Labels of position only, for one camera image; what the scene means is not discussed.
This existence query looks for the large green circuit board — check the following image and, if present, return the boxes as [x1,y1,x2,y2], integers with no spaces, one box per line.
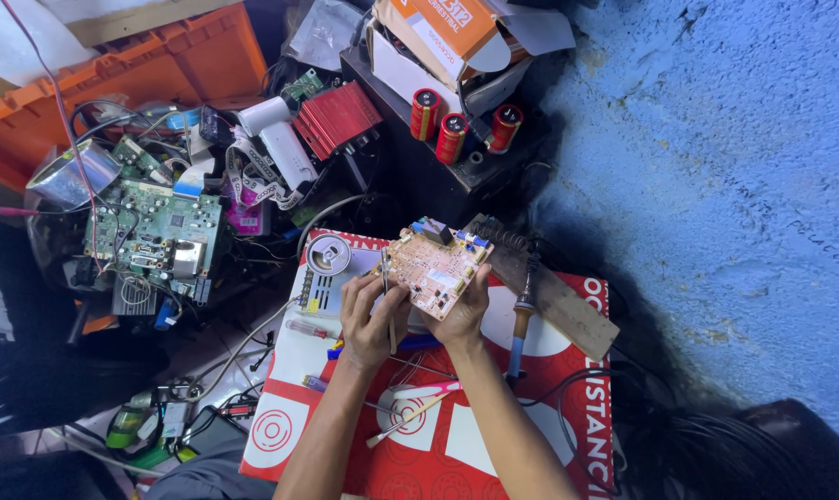
[82,178,226,301]

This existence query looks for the silver tape roll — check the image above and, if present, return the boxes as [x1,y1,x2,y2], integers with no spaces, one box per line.
[25,138,124,210]

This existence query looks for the small green circuit board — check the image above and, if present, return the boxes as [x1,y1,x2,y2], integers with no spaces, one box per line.
[110,135,175,186]

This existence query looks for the white security camera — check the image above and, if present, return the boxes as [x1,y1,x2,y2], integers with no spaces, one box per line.
[237,96,319,193]

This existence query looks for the red cylindrical capacitor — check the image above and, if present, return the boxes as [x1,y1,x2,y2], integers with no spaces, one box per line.
[488,104,525,155]
[410,87,443,143]
[435,112,470,166]

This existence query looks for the black finned heat sink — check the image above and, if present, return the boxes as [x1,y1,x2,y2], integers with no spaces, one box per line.
[110,274,159,318]

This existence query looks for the clear plastic bag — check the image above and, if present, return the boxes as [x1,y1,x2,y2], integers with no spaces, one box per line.
[282,0,366,72]

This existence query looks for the silver metal power supply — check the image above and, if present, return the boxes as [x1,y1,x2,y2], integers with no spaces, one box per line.
[297,243,387,320]

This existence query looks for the person's right hand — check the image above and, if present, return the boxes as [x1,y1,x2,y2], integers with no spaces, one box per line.
[422,263,494,349]

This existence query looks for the person's left hand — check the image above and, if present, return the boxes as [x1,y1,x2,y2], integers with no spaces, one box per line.
[338,273,413,373]

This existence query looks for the blue handled soldering iron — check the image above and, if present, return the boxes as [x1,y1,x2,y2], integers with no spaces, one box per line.
[505,251,543,384]

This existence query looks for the red wire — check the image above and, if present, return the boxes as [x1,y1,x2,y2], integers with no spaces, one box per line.
[0,0,105,275]

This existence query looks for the purple handled screwdriver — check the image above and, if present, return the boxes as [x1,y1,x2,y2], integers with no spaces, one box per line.
[301,374,404,419]

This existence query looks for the person's grey trousers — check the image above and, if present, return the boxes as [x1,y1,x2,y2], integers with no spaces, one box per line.
[144,436,279,500]

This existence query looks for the black electronic device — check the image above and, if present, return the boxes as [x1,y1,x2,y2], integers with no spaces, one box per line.
[0,214,172,435]

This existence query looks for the wooden handled brush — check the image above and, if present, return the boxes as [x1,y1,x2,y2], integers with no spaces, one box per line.
[364,392,457,450]

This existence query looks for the coiled metal spring stand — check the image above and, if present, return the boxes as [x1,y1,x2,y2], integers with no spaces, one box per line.
[471,221,533,254]

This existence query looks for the clear red screwdriver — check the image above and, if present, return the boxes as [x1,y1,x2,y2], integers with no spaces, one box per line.
[285,319,338,341]

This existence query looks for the pink toothbrush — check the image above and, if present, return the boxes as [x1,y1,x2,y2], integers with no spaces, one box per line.
[390,380,463,401]

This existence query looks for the red and white cardboard sheet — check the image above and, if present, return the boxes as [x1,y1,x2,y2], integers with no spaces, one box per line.
[239,228,616,500]

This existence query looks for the pink packet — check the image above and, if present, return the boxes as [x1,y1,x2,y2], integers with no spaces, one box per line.
[221,182,273,238]

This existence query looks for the black bag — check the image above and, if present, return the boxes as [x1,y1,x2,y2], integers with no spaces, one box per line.
[642,397,839,500]

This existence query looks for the black power adapter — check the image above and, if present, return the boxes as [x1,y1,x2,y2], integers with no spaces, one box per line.
[182,406,248,456]

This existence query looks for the metal tweezers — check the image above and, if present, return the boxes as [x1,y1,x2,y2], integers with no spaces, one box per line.
[381,249,399,356]

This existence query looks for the weathered wooden plank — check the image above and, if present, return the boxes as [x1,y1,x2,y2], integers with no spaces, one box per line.
[463,214,622,363]

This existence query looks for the tiny green circuit board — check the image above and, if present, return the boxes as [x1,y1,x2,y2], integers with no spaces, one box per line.
[281,67,325,103]

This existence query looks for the white printed lanyard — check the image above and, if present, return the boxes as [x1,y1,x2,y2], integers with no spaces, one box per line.
[224,126,305,211]

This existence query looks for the grey cable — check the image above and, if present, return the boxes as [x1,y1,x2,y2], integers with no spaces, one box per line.
[183,193,369,404]

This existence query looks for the white blue ribbon cable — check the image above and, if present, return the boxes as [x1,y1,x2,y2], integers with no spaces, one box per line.
[172,154,217,200]

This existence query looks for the orange and white cardboard box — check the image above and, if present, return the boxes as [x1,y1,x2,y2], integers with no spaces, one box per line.
[366,0,577,106]

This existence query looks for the green tape roll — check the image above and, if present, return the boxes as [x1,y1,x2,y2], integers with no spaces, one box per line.
[105,401,158,450]

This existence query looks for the black cable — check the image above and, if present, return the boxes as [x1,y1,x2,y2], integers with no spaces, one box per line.
[517,361,625,497]

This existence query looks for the red finned amplifier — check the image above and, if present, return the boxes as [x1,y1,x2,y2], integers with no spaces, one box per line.
[292,81,385,163]

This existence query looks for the blue and yellow pen tool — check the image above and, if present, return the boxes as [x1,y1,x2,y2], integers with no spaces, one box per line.
[326,334,444,362]

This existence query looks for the beige circuit board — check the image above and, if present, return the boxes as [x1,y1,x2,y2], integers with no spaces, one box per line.
[373,217,495,322]

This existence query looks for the round silver tin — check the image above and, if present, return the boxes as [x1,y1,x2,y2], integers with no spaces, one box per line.
[306,233,353,277]

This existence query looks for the orange plastic crate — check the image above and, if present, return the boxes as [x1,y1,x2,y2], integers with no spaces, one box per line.
[0,1,269,193]

